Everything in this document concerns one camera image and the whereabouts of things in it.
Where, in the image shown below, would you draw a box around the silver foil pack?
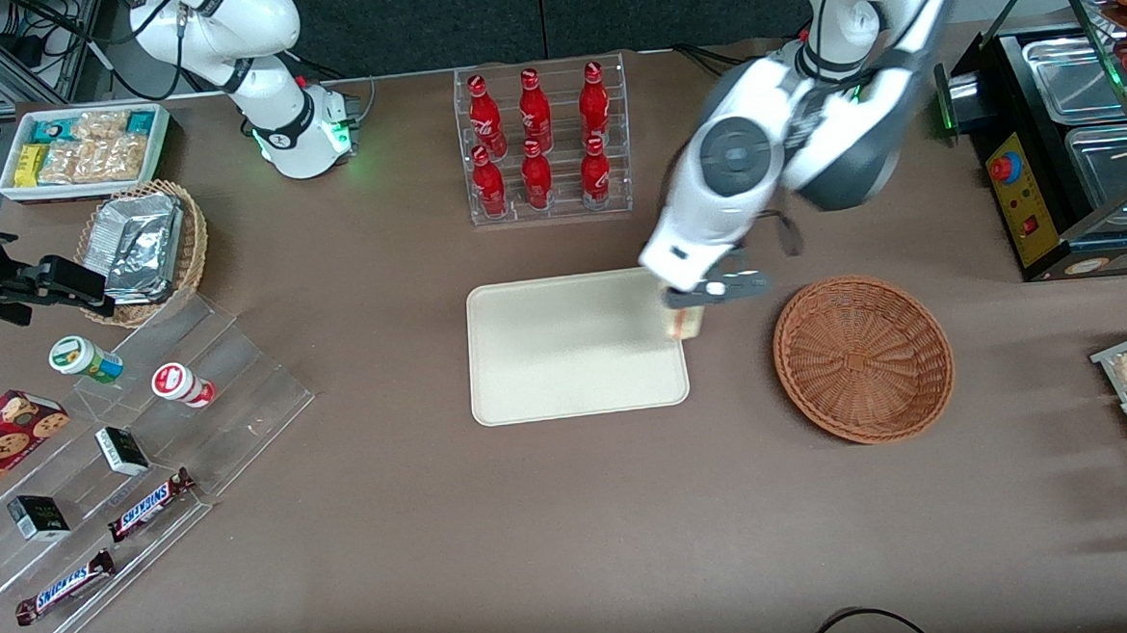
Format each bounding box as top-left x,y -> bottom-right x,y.
101,270 -> 176,306
94,191 -> 187,286

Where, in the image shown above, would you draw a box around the yellow snack pack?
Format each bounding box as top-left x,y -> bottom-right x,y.
12,142 -> 49,189

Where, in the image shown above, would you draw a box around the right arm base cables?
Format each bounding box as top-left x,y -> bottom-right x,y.
291,44 -> 380,112

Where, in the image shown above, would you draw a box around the light wicker basket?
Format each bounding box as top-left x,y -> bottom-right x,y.
70,176 -> 214,332

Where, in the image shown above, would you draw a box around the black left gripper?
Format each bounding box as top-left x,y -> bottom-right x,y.
661,246 -> 775,311

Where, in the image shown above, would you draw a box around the round brown wicker basket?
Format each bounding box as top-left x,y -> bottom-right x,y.
769,269 -> 959,451

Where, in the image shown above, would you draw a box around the small black box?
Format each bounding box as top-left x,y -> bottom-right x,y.
93,424 -> 152,480
6,492 -> 73,545

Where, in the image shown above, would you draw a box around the red cookie box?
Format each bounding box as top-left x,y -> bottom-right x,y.
0,386 -> 76,512

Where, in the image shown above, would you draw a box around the black looped table cable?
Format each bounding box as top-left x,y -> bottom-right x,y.
799,603 -> 939,633

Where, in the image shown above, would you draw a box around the clear peanut snack pack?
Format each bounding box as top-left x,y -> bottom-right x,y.
72,133 -> 149,185
71,109 -> 132,144
38,141 -> 81,187

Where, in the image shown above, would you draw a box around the brown Snickers bar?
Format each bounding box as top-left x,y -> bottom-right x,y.
105,467 -> 201,545
11,548 -> 120,628

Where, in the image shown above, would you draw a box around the red cola bottle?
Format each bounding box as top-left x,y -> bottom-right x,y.
576,60 -> 614,148
577,135 -> 615,211
470,144 -> 509,219
466,73 -> 507,160
517,66 -> 555,154
518,139 -> 556,213

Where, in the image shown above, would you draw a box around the triangular sandwich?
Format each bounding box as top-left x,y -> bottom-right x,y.
666,303 -> 707,343

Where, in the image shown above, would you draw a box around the green lid cup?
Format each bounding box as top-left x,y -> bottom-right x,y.
46,331 -> 127,388

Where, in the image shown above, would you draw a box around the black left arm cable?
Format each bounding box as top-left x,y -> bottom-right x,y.
758,204 -> 808,260

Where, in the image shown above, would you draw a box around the clear acrylic bottle rack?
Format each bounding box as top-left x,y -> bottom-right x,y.
451,52 -> 636,228

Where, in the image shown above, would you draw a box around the steel warmer pan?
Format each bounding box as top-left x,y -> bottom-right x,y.
1019,30 -> 1127,131
1062,122 -> 1127,225

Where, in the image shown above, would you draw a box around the cream plastic tray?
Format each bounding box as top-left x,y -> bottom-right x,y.
464,264 -> 694,429

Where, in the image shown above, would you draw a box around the clear acrylic stepped display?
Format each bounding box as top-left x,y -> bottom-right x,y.
0,288 -> 329,633

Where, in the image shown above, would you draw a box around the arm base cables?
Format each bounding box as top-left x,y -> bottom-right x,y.
672,40 -> 756,78
291,44 -> 380,112

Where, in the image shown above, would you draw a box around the aluminium frame rack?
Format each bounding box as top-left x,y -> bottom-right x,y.
0,0 -> 117,109

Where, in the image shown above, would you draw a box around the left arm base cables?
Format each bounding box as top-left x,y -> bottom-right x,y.
672,40 -> 756,78

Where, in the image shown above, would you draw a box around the black food warmer case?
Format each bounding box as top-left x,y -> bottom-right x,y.
929,0 -> 1127,288

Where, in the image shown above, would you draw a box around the red lid cup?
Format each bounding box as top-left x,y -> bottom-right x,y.
149,359 -> 218,412

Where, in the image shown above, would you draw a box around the white snack bin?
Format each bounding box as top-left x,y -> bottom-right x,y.
0,102 -> 176,206

